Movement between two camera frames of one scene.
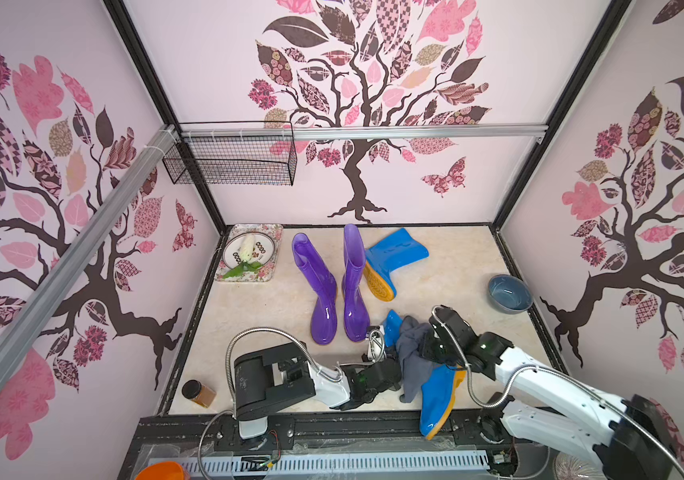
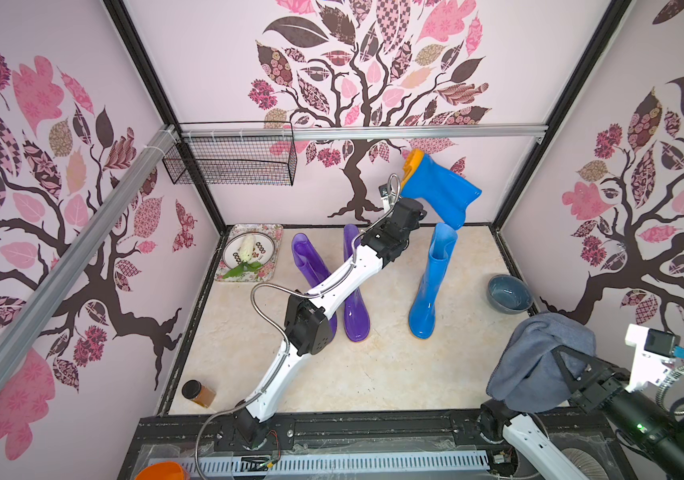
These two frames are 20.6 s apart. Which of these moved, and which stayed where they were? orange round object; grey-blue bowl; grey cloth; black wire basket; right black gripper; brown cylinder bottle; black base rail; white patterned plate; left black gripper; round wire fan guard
Moved: right black gripper; grey cloth; left black gripper
Stayed: black base rail; round wire fan guard; white patterned plate; brown cylinder bottle; grey-blue bowl; orange round object; black wire basket
